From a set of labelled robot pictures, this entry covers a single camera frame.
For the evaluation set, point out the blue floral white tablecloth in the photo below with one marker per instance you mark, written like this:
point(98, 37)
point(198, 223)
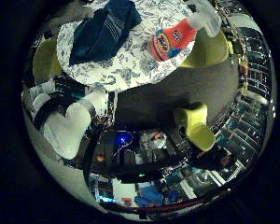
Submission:
point(130, 65)

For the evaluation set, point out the yellow-green chair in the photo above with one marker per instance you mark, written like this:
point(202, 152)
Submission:
point(208, 49)
point(45, 60)
point(197, 127)

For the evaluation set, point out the person in dark clothes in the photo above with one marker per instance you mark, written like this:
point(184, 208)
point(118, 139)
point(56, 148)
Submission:
point(216, 158)

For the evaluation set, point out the blue box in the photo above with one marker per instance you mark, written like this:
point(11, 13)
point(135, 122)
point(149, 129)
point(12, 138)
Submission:
point(149, 196)

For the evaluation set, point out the black desk with equipment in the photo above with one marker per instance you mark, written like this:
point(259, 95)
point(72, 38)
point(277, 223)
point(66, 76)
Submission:
point(130, 158)

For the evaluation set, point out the dark shelving rack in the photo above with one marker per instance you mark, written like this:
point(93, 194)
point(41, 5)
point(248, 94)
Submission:
point(255, 62)

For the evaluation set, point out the orange label spray bottle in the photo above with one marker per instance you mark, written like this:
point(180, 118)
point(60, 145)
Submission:
point(171, 42)

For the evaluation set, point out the dark blue striped cloth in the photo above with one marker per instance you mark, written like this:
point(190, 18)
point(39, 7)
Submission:
point(102, 31)

